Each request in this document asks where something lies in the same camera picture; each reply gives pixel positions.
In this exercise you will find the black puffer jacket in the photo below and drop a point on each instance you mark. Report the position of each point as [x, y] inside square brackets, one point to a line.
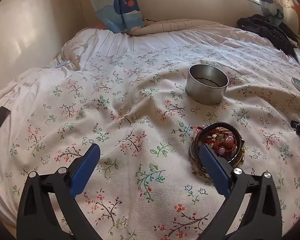
[267, 30]

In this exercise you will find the boat print curtain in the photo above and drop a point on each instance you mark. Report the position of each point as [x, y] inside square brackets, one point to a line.
[268, 0]

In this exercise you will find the small blue tag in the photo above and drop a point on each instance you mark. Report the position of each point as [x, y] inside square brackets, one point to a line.
[63, 64]

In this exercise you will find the floral bed sheet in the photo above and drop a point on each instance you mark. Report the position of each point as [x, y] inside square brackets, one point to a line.
[140, 120]

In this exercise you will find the round printed tin lid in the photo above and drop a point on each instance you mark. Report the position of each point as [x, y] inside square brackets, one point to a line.
[299, 85]

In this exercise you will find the whale print curtain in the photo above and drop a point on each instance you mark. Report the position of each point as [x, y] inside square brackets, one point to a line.
[120, 7]

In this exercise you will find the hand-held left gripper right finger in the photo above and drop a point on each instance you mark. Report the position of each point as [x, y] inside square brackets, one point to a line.
[215, 173]

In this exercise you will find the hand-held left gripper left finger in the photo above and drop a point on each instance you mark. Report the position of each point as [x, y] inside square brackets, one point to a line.
[86, 171]

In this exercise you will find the striped beige pillow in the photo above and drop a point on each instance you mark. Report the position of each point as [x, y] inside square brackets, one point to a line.
[180, 26]

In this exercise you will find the round metal tin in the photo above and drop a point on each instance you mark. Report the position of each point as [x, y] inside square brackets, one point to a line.
[205, 92]

